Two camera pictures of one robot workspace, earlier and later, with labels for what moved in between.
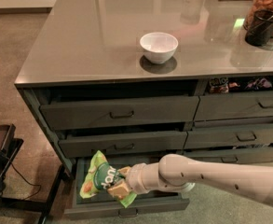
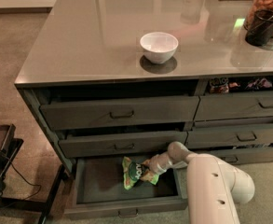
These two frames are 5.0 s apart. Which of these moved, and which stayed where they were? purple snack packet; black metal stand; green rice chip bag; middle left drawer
Moved: green rice chip bag
Stayed: middle left drawer; purple snack packet; black metal stand
